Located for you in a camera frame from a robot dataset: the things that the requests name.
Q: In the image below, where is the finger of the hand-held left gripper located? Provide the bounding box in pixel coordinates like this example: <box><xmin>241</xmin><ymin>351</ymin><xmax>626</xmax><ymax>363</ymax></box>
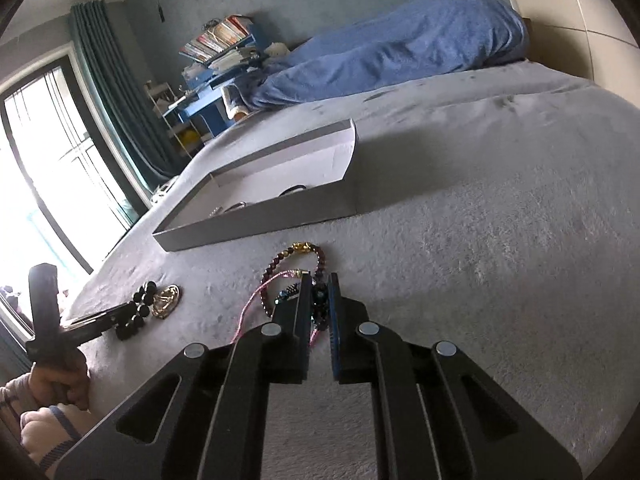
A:
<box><xmin>60</xmin><ymin>302</ymin><xmax>136</xmax><ymax>347</ymax></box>

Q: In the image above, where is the black bead bracelet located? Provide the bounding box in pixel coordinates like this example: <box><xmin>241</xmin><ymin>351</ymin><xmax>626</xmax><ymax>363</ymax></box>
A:
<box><xmin>114</xmin><ymin>281</ymin><xmax>158</xmax><ymax>341</ymax></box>

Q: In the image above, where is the person's left hand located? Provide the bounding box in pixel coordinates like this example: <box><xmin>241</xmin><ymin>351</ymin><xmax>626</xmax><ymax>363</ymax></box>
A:
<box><xmin>30</xmin><ymin>352</ymin><xmax>91</xmax><ymax>409</ymax></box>

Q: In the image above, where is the blue desk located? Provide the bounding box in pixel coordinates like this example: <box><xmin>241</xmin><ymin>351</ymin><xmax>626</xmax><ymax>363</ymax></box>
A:
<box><xmin>162</xmin><ymin>35</ymin><xmax>273</xmax><ymax>138</ymax></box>

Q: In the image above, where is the stack of papers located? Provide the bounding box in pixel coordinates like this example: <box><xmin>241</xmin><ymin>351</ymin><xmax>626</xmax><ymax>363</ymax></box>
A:
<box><xmin>207</xmin><ymin>50</ymin><xmax>261</xmax><ymax>71</ymax></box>

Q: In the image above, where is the blue duvet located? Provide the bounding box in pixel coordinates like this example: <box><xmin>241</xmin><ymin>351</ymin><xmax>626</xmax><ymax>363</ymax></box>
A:
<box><xmin>247</xmin><ymin>0</ymin><xmax>531</xmax><ymax>111</ymax></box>

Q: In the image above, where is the white shelf rack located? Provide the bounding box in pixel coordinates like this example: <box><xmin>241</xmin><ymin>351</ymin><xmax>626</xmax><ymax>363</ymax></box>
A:
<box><xmin>144</xmin><ymin>81</ymin><xmax>203</xmax><ymax>161</ymax></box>

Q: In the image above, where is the teal curtain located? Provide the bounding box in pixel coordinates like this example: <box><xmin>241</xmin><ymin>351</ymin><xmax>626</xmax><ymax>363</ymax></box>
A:
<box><xmin>67</xmin><ymin>0</ymin><xmax>193</xmax><ymax>186</ymax></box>

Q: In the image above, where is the grey cloth pile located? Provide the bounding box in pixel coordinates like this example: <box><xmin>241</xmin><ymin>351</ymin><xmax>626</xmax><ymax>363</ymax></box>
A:
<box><xmin>150</xmin><ymin>177</ymin><xmax>176</xmax><ymax>206</ymax></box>

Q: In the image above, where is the gold brooch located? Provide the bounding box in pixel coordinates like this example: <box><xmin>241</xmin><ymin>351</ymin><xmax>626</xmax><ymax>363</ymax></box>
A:
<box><xmin>151</xmin><ymin>284</ymin><xmax>184</xmax><ymax>320</ymax></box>

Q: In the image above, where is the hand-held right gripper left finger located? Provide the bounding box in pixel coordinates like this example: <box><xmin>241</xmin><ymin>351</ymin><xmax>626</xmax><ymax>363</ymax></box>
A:
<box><xmin>52</xmin><ymin>272</ymin><xmax>313</xmax><ymax>480</ymax></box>

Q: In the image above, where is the grey cardboard box tray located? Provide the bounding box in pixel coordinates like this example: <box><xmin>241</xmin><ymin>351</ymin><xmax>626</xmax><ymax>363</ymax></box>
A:
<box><xmin>151</xmin><ymin>118</ymin><xmax>360</xmax><ymax>252</ymax></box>

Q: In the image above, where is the dark red bead bracelet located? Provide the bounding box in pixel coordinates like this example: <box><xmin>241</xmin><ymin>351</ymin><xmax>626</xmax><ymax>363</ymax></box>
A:
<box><xmin>260</xmin><ymin>242</ymin><xmax>331</xmax><ymax>318</ymax></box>

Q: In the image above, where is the pink cord bracelet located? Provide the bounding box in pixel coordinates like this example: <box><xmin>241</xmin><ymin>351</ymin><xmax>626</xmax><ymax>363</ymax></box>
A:
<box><xmin>232</xmin><ymin>269</ymin><xmax>321</xmax><ymax>346</ymax></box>

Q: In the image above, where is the glass balcony door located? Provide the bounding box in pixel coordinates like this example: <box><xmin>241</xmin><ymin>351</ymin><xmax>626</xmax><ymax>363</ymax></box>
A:
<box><xmin>0</xmin><ymin>45</ymin><xmax>151</xmax><ymax>341</ymax></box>

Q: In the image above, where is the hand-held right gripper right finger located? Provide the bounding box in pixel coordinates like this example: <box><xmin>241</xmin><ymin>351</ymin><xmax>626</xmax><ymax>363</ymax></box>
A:
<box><xmin>327</xmin><ymin>272</ymin><xmax>583</xmax><ymax>480</ymax></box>

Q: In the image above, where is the dark blue bead bracelet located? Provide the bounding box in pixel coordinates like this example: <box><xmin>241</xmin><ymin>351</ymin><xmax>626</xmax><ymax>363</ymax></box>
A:
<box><xmin>274</xmin><ymin>280</ymin><xmax>331</xmax><ymax>333</ymax></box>

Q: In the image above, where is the person's left forearm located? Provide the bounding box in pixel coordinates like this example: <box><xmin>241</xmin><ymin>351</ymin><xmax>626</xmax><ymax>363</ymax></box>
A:
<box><xmin>0</xmin><ymin>372</ymin><xmax>98</xmax><ymax>478</ymax></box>

